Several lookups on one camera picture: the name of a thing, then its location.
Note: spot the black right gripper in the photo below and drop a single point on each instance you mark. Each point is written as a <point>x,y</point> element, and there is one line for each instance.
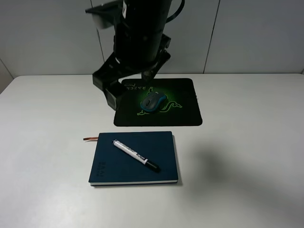
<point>106,77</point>

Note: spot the black and teal computer mouse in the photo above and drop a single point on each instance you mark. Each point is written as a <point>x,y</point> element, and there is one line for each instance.
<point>152,101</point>

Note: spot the white black marker pen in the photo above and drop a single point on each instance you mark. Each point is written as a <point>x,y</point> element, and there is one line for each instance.
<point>151,165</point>

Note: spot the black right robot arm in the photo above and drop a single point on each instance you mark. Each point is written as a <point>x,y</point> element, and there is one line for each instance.
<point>139,43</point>

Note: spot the dark blue notebook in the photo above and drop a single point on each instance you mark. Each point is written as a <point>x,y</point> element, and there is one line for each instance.
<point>132,158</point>

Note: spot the black green razer mousepad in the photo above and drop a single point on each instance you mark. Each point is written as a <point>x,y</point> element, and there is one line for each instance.
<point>180,108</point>

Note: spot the brown ribbon bookmark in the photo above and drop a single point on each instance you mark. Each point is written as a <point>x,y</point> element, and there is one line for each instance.
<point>88,139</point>

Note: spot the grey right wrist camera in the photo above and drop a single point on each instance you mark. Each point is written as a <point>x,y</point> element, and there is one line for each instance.
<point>107,14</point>

